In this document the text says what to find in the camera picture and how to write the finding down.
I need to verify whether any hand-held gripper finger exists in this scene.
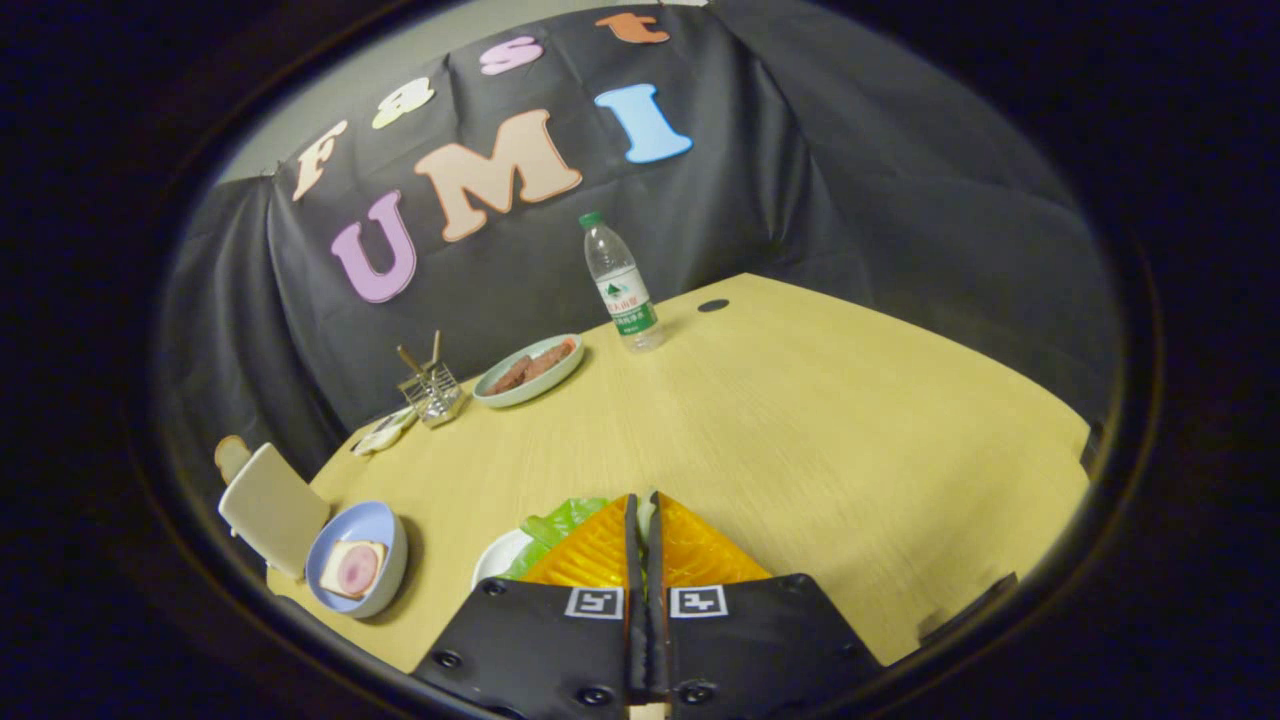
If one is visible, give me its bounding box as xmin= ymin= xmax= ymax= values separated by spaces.
xmin=646 ymin=490 xmax=886 ymax=720
xmin=413 ymin=493 xmax=649 ymax=720

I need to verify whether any green lettuce leaf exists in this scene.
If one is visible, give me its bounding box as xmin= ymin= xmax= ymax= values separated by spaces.
xmin=500 ymin=496 xmax=612 ymax=583

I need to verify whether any white plate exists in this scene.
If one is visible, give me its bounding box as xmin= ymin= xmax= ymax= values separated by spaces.
xmin=471 ymin=528 xmax=536 ymax=591

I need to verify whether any pale green plate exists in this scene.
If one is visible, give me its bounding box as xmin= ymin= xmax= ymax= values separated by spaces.
xmin=472 ymin=334 xmax=586 ymax=409

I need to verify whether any brown meat slice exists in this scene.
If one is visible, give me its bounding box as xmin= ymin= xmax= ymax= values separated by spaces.
xmin=520 ymin=340 xmax=578 ymax=383
xmin=485 ymin=355 xmax=536 ymax=396

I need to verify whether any light blue bowl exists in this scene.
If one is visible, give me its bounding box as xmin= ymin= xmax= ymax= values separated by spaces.
xmin=305 ymin=500 xmax=409 ymax=620

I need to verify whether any clear plastic water bottle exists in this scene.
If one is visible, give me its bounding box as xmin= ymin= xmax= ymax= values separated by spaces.
xmin=578 ymin=210 xmax=668 ymax=354

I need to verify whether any toast slice with ham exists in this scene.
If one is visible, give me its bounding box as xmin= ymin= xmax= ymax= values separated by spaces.
xmin=318 ymin=539 xmax=388 ymax=601

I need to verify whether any small white dish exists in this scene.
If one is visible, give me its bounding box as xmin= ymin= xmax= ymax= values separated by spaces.
xmin=350 ymin=405 xmax=420 ymax=458

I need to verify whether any black backdrop cloth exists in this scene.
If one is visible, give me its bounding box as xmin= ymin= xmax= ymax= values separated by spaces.
xmin=158 ymin=0 xmax=1121 ymax=481

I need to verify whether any metal wire holder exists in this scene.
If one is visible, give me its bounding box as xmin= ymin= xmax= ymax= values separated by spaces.
xmin=398 ymin=358 xmax=467 ymax=430

